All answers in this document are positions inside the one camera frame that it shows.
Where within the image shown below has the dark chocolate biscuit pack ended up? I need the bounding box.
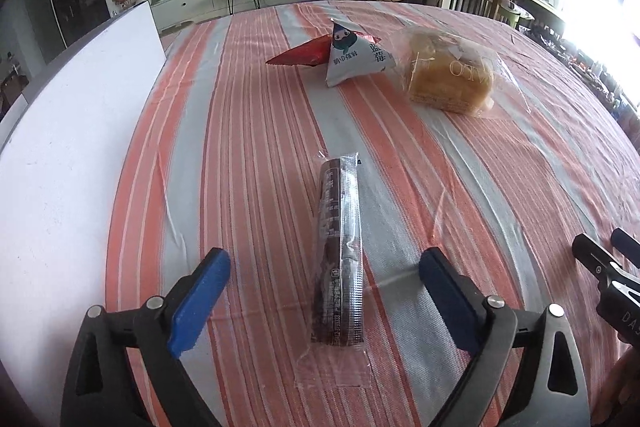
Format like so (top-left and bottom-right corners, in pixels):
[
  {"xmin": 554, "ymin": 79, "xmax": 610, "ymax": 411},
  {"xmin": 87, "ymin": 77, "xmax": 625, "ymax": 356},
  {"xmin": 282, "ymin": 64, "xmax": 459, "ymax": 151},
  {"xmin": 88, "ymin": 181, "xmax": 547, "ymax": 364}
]
[{"xmin": 294, "ymin": 149, "xmax": 372, "ymax": 390}]

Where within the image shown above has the bread loaf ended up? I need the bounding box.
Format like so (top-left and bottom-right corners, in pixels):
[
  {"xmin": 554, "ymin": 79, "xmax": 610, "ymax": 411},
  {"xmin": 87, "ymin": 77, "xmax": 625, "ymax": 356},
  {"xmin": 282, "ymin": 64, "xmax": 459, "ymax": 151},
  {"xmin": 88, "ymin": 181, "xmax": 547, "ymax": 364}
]
[{"xmin": 389, "ymin": 25, "xmax": 533, "ymax": 120}]

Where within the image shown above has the white triangular snack pack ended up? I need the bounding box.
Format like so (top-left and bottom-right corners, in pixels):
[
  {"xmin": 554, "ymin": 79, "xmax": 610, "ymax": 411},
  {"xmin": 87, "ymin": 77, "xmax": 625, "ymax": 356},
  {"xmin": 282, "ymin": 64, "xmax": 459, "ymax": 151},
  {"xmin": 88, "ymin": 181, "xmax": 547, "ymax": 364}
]
[{"xmin": 326, "ymin": 20, "xmax": 396, "ymax": 88}]

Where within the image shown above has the red foil snack packet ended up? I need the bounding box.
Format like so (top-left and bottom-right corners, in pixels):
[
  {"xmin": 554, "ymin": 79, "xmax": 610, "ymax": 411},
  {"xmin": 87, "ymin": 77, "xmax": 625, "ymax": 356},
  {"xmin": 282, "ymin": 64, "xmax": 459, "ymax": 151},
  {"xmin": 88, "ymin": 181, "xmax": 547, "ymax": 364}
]
[{"xmin": 266, "ymin": 34, "xmax": 332, "ymax": 67}]

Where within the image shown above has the person right hand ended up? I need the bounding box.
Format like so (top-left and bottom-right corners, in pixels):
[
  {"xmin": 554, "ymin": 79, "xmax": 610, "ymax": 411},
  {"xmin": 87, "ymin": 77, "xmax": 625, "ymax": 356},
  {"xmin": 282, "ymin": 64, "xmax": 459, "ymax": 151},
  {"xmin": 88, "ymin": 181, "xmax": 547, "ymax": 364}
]
[{"xmin": 591, "ymin": 348, "xmax": 639, "ymax": 426}]

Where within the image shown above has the white foam board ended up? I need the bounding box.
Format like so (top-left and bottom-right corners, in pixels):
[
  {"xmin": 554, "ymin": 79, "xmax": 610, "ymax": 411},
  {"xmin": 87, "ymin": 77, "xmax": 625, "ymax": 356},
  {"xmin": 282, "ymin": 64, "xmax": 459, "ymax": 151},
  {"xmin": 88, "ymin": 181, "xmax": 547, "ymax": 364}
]
[{"xmin": 1, "ymin": 4, "xmax": 166, "ymax": 395}]

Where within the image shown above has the red grey striped tablecloth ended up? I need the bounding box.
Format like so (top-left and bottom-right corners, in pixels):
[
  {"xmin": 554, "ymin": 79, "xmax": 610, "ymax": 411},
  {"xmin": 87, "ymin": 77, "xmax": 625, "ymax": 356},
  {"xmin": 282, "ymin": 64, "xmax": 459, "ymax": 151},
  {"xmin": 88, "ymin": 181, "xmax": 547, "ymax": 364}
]
[{"xmin": 105, "ymin": 1, "xmax": 639, "ymax": 426}]

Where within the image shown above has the cluttered wooden side table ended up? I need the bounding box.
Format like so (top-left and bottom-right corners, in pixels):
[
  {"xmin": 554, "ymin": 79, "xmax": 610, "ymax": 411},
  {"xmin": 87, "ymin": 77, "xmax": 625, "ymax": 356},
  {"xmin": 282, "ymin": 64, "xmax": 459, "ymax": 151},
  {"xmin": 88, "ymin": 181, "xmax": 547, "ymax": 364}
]
[{"xmin": 496, "ymin": 0, "xmax": 639, "ymax": 141}]

